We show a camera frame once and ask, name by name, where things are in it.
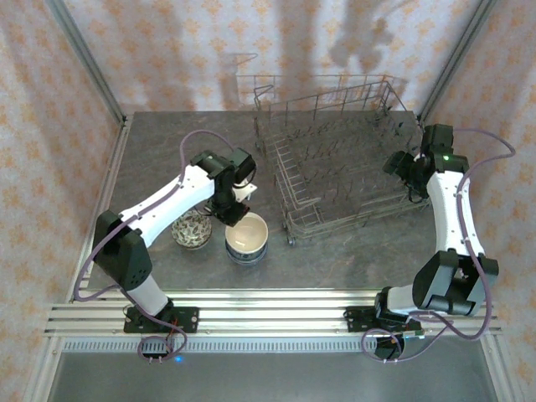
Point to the plain cream bowl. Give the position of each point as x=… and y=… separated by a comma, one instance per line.
x=251, y=230

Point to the leaf patterned bowl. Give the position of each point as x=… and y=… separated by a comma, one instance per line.
x=191, y=229

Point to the blue floral white bowl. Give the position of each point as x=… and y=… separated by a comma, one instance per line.
x=247, y=259

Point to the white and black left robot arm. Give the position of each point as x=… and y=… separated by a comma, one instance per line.
x=167, y=205

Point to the black controller with blue light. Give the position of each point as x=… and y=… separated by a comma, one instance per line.
x=155, y=354

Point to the controller with green circuit board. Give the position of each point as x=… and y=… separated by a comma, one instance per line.
x=391, y=347

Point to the narrow aluminium table edge rail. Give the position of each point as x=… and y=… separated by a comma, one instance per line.
x=272, y=295

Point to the wide aluminium base rail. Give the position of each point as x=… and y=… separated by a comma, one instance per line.
x=272, y=318

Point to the aluminium table side rail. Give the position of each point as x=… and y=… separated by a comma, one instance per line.
x=112, y=167

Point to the aluminium frame post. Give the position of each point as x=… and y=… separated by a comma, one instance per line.
x=454, y=58
x=87, y=58

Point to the aluminium frame leg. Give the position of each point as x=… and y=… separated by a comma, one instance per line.
x=42, y=368
x=500, y=368

